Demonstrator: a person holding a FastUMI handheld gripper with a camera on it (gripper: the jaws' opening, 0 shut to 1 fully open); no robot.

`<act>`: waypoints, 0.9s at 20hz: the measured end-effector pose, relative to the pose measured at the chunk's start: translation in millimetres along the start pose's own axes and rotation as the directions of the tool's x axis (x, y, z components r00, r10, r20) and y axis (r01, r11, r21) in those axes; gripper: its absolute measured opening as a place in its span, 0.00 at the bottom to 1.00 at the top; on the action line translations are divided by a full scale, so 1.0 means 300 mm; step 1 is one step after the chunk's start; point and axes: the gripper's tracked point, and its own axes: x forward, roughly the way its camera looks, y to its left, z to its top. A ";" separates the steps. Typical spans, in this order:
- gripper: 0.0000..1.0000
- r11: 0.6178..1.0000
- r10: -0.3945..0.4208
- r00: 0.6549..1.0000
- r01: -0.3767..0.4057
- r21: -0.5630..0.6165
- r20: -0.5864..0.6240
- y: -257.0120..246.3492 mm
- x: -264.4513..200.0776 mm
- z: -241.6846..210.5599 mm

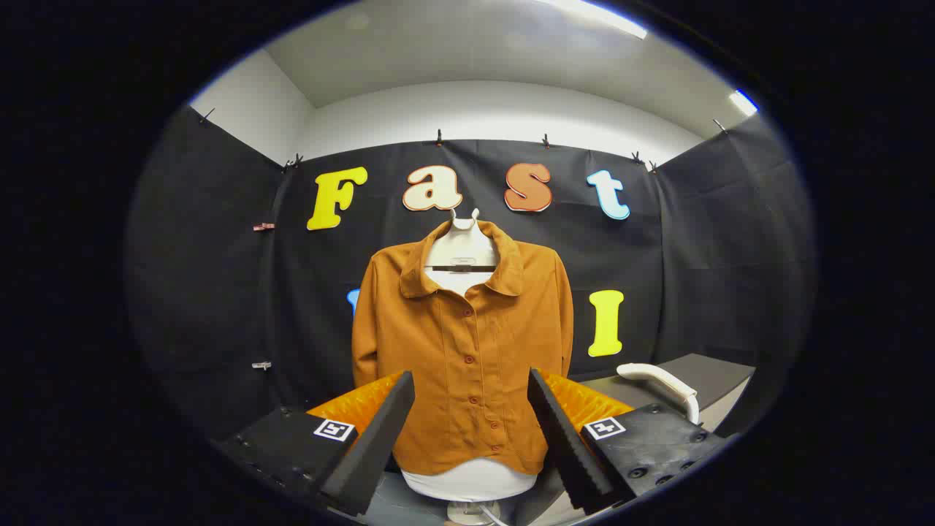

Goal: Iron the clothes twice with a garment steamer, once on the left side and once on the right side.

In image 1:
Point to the white mannequin torso form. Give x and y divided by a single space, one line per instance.
462 245

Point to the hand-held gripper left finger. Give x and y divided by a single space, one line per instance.
372 438

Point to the long ceiling light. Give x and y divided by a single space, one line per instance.
599 16

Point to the white garment steamer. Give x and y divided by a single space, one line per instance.
661 378

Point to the grey cabinet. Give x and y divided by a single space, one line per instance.
712 372

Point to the black backdrop cloth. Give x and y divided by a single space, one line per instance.
219 292

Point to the orange-brown button shirt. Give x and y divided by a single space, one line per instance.
438 351

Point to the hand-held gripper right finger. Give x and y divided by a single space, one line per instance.
566 438

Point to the small ceiling light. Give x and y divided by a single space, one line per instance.
743 102

